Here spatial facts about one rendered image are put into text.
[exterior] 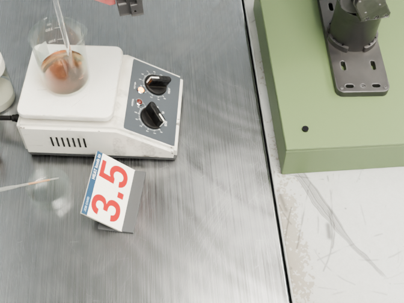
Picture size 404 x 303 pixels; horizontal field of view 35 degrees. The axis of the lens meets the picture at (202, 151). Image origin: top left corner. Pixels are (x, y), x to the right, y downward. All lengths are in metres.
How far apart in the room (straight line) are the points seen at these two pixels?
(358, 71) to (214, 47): 0.23
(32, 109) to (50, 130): 0.03
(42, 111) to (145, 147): 0.14
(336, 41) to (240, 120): 0.17
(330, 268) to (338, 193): 0.11
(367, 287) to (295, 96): 0.26
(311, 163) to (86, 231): 0.30
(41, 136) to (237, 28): 0.36
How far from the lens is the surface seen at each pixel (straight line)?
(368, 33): 0.89
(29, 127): 0.84
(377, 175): 0.88
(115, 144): 0.83
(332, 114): 0.85
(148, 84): 0.86
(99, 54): 0.87
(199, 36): 1.00
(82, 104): 0.82
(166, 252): 0.80
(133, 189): 0.84
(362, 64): 0.90
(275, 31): 0.93
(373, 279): 0.81
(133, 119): 0.83
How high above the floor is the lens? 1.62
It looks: 56 degrees down
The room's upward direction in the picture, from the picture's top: straight up
